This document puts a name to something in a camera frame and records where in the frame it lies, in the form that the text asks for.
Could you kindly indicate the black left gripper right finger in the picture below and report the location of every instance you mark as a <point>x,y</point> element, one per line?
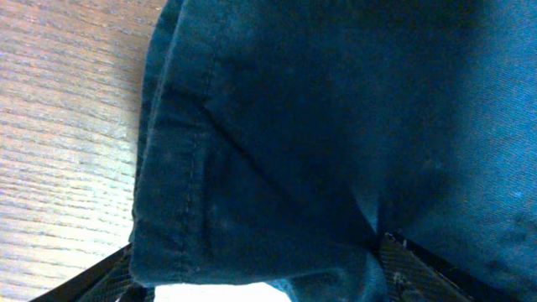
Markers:
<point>413,274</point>

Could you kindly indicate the navy blue shorts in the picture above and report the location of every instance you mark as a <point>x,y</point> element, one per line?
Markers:
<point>279,140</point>

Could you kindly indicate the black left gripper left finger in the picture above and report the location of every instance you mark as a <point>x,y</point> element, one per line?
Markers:
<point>107,281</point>

